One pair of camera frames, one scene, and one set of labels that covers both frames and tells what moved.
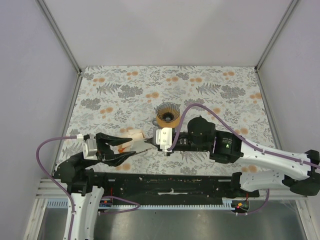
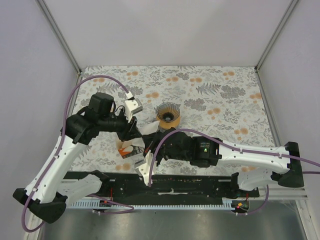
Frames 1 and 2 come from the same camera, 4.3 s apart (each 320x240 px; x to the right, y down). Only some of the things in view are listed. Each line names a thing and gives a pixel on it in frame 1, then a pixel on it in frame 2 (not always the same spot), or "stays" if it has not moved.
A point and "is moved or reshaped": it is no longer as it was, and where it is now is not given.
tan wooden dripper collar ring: (172, 124) stays
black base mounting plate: (165, 186) stays
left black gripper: (103, 148) -> (130, 131)
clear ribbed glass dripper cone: (168, 112) stays
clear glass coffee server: (154, 122) is moved or reshaped
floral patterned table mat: (116, 99) stays
